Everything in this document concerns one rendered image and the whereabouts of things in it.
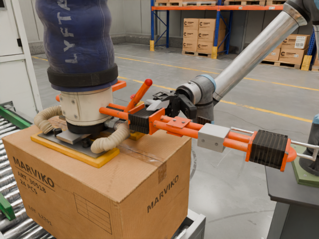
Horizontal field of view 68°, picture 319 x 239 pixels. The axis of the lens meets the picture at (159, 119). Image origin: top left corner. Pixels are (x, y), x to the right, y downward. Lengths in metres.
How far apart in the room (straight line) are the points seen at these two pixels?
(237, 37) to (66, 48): 8.88
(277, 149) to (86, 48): 0.56
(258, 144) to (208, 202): 1.63
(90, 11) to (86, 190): 0.49
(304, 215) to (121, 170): 1.02
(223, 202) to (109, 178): 1.61
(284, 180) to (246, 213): 0.91
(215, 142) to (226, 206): 1.59
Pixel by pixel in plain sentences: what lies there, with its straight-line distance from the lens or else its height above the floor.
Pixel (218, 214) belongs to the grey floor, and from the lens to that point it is 2.11.
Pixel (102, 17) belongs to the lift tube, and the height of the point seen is 1.47.
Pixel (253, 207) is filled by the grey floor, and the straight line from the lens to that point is 2.24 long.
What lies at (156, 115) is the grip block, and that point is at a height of 1.21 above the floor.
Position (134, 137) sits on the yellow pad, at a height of 1.07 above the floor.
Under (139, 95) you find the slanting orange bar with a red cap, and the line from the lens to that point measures 0.70.
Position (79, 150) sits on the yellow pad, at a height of 1.08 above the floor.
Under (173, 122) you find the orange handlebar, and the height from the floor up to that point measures 1.21.
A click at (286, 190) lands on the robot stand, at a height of 0.75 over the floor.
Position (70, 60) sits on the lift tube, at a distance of 0.74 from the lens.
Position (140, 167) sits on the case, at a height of 1.06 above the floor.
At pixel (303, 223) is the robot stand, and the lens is 1.50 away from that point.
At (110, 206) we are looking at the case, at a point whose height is 1.03.
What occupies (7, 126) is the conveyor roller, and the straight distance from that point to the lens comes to 2.55.
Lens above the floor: 1.49
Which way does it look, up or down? 25 degrees down
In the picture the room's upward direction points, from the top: straight up
